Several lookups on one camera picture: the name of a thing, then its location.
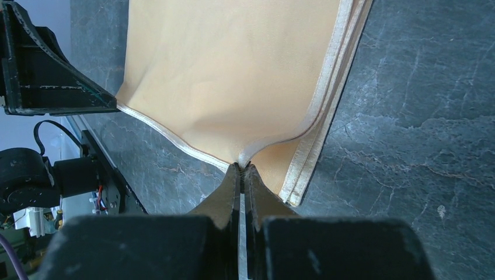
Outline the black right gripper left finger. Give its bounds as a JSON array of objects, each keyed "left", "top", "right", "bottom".
[{"left": 37, "top": 163, "right": 241, "bottom": 279}]

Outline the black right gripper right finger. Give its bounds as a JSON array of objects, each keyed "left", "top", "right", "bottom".
[{"left": 244, "top": 164, "right": 434, "bottom": 279}]

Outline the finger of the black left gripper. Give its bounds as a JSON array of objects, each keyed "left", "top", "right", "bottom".
[{"left": 1, "top": 1, "right": 118, "bottom": 116}]

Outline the peach cloth napkin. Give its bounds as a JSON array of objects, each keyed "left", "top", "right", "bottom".
[{"left": 116, "top": 1, "right": 372, "bottom": 207}]

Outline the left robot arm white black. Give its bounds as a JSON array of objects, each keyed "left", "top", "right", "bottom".
[{"left": 1, "top": 1, "right": 117, "bottom": 215}]

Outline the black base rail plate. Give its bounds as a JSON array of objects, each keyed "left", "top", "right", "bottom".
[{"left": 81, "top": 130, "right": 147, "bottom": 215}]

